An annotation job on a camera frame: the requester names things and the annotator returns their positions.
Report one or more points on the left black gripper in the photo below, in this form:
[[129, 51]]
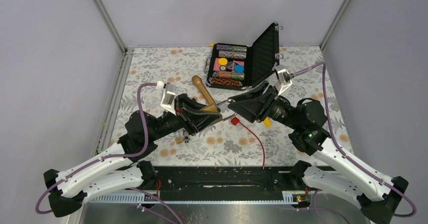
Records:
[[198, 121]]

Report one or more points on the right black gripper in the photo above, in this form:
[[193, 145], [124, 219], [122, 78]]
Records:
[[252, 110]]

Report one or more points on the large brass padlock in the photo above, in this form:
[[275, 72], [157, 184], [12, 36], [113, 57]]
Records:
[[217, 110]]

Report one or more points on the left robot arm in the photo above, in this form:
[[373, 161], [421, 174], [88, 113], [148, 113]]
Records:
[[122, 165]]

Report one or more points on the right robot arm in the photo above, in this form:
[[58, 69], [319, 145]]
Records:
[[377, 195]]

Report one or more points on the yellow block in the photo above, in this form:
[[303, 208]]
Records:
[[267, 122]]

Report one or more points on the floral table mat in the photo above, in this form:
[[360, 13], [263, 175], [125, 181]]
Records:
[[224, 143]]

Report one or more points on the blue chip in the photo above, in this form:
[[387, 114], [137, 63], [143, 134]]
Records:
[[239, 68]]

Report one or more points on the black poker chip case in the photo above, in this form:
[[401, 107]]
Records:
[[258, 59]]

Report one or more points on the yellow chip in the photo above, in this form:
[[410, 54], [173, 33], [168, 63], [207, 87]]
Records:
[[222, 61]]

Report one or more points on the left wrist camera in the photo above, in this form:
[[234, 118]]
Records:
[[168, 96]]

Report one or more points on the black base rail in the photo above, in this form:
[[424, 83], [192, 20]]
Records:
[[228, 185]]

